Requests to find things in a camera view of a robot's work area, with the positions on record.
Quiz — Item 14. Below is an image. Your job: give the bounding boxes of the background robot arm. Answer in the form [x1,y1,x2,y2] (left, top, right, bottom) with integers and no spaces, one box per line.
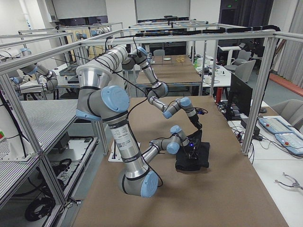
[9,63,58,93]

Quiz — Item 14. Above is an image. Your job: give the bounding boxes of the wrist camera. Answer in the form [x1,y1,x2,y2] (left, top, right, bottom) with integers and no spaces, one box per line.
[188,139,201,148]
[196,108,208,115]

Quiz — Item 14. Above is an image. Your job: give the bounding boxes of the red cylindrical bottle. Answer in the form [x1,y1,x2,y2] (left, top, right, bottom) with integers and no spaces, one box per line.
[216,87,223,104]

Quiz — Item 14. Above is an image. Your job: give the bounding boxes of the black graphic t-shirt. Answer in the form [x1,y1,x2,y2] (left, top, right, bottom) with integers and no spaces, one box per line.
[175,130,210,171]

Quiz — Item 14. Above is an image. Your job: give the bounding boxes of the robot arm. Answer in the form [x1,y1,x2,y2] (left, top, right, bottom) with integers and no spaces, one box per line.
[76,45,202,129]
[76,64,190,198]

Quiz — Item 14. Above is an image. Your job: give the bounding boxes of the grey office chair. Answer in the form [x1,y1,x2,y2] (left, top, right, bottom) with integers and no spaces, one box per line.
[234,60,256,83]

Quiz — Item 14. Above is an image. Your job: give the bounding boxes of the aluminium frame post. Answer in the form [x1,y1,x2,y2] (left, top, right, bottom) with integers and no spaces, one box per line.
[241,37,278,156]

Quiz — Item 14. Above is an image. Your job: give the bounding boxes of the black Huawei monitor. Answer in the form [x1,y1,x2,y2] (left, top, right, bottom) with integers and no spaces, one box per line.
[226,74,253,120]

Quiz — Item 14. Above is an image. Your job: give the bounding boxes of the grabber reacher tool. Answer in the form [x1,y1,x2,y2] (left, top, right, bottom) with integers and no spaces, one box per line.
[274,172,303,191]

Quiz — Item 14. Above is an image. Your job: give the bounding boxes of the teach pendant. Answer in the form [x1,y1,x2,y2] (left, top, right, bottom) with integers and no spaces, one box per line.
[258,118,294,134]
[275,133,303,155]

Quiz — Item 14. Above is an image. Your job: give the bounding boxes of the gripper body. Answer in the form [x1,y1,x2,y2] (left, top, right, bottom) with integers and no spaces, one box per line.
[184,139,196,154]
[189,114,200,125]

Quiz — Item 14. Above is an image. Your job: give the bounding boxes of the black flat box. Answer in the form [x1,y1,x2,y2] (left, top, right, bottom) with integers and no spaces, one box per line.
[241,117,261,139]

